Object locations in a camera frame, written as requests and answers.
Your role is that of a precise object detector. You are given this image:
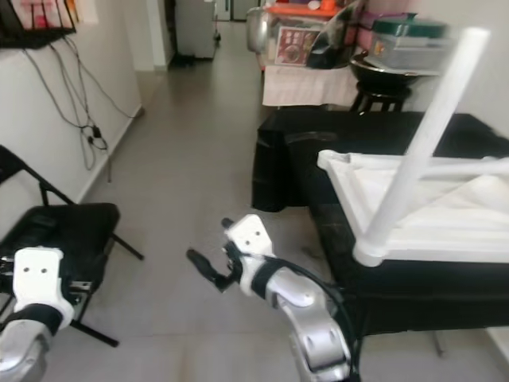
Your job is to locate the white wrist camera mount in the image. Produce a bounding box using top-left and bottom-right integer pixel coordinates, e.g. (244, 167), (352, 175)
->
(16, 247), (66, 323)
(223, 213), (279, 299)

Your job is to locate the metal pot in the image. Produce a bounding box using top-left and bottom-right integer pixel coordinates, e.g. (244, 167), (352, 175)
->
(245, 8), (275, 53)

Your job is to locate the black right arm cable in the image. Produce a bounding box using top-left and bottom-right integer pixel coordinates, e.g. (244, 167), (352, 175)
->
(286, 259), (367, 375)

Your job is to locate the dark bag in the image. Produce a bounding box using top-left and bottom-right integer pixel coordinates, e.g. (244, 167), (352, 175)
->
(306, 8), (359, 71)

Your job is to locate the black folding chair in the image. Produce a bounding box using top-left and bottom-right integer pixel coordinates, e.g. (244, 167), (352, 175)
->
(0, 143), (144, 347)

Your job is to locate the pink tablecloth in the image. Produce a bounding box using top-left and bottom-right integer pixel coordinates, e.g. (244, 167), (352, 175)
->
(262, 65), (359, 108)

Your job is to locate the white plastic table leg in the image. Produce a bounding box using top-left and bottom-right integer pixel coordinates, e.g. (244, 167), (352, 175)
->
(350, 158), (509, 177)
(362, 28), (492, 251)

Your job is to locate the green container lid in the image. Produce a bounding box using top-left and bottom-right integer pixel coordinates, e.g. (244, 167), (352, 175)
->
(372, 14), (450, 39)

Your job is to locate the white plastic children table top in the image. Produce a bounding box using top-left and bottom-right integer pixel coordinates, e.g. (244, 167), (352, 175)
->
(317, 149), (509, 267)

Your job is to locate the black wok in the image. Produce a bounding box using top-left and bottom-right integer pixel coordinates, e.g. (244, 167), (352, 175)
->
(350, 52), (438, 88)

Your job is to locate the black wall shelf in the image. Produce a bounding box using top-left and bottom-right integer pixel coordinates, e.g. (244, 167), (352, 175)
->
(0, 0), (76, 49)

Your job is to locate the clear plastic storage box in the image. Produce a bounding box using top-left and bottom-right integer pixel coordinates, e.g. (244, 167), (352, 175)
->
(374, 36), (458, 72)

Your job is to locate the red printed box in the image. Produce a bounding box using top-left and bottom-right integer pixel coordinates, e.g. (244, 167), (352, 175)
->
(274, 28), (311, 66)

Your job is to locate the black power adapter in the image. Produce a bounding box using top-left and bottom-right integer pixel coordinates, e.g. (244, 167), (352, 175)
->
(87, 127), (108, 148)

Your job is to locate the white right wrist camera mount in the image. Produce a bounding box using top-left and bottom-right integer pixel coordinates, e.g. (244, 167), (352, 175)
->
(223, 213), (279, 299)

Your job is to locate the white appliance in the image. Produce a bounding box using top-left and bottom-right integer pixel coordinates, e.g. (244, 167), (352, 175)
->
(175, 0), (217, 58)

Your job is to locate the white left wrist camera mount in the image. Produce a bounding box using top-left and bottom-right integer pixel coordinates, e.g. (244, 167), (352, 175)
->
(16, 247), (66, 323)

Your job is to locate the black wall cable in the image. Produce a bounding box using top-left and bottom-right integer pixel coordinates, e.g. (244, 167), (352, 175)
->
(24, 48), (140, 172)

